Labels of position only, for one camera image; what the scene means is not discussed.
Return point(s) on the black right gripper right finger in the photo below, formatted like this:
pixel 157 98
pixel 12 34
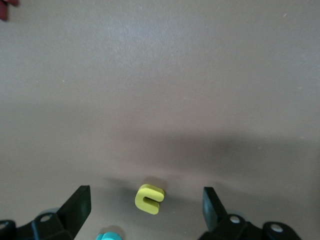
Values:
pixel 217 222

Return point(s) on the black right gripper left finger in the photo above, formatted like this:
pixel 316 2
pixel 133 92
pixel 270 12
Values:
pixel 72 215

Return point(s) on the teal foam letter p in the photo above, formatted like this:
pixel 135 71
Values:
pixel 110 237

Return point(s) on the yellow foam letter u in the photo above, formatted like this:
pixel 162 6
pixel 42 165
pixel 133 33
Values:
pixel 141 200

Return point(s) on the red foam letter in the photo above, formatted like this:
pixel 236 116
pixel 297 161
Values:
pixel 5 8

